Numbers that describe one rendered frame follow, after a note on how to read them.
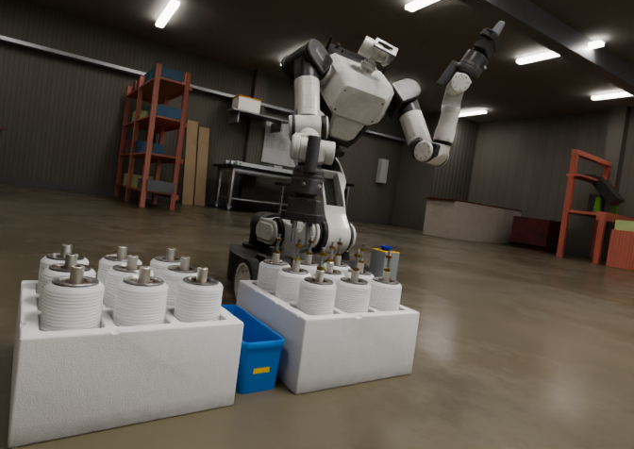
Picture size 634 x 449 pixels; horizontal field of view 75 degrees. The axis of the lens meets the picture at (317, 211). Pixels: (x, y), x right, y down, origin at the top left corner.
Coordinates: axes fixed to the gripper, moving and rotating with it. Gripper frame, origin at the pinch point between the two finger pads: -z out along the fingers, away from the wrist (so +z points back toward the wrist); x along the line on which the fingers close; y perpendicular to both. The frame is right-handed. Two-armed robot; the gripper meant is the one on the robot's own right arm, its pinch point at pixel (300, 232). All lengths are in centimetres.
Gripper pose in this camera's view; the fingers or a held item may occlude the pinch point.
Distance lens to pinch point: 116.4
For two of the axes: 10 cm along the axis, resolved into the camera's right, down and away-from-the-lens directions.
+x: -9.8, -1.4, 1.6
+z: 1.3, -9.9, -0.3
